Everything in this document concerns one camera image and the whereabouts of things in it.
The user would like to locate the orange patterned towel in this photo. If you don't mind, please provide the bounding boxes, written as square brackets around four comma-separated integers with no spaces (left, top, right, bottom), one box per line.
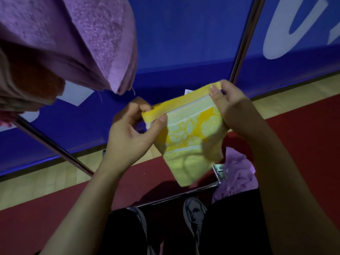
[0,41,66,113]

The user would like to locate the person's black trousers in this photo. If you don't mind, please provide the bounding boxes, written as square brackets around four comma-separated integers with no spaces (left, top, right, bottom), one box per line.
[34,187,274,255]

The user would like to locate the person's right forearm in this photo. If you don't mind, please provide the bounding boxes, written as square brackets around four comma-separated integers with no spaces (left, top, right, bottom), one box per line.
[249,122,340,255]

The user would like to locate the person's left grey shoe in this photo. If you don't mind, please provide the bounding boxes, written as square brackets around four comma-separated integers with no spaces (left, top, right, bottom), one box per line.
[127,206,157,255]

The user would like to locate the pale green towel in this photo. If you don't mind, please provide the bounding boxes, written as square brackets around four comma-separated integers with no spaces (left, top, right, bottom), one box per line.
[215,164,227,181]

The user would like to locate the purple towel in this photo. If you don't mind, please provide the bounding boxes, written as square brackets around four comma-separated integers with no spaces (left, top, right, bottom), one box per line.
[0,0,138,95]
[211,146,259,204]

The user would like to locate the person's left hand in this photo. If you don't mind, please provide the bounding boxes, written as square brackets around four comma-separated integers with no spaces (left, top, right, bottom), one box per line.
[102,97,168,175]

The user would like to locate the yellow white cloth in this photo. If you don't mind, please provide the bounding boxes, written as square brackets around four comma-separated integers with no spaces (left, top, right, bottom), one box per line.
[141,81,231,188]

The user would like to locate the pink towel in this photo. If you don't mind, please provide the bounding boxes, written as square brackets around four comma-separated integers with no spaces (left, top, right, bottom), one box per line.
[0,111,19,128]

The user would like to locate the person's right hand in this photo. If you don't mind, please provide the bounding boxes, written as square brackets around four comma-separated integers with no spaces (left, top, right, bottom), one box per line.
[209,79,267,139]

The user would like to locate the person's grey shoe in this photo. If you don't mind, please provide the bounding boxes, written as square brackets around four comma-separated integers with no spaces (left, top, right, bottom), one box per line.
[182,196,208,255]
[127,206,157,255]

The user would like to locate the metal drying rack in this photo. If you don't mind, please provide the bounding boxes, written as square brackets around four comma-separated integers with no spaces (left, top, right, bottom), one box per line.
[12,0,267,209]

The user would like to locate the person's left forearm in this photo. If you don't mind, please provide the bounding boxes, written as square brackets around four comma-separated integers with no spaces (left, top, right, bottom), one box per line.
[38,163,125,255]

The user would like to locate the blue banner with white print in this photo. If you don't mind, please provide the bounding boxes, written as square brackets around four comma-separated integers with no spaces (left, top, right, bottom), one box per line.
[0,0,340,177]

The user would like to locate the person's right grey shoe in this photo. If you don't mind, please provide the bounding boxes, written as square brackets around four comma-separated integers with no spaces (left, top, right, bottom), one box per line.
[182,196,208,255]

